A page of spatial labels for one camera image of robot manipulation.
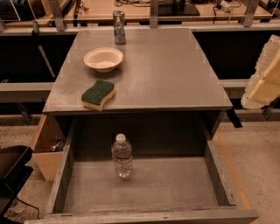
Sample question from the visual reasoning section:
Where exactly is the black cable on floor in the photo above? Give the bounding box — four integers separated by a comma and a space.
16, 197, 40, 221

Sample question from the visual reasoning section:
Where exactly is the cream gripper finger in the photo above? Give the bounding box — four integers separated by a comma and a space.
241, 35, 280, 109

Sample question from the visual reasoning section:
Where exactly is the clear plastic water bottle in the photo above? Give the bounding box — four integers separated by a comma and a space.
111, 133, 133, 179

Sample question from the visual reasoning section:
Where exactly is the grey cabinet counter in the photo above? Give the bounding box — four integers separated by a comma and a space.
43, 27, 232, 134

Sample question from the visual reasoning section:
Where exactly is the wooden bin with items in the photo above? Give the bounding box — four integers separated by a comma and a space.
30, 115, 62, 181

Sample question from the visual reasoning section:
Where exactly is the open grey top drawer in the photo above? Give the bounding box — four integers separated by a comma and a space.
25, 114, 258, 224

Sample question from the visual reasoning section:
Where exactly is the white paper bowl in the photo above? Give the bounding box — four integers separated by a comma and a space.
84, 47, 123, 73

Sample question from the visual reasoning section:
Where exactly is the green yellow sponge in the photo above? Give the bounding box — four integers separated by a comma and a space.
81, 80, 116, 111

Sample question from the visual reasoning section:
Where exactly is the silver soda can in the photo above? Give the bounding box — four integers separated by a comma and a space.
113, 10, 126, 45

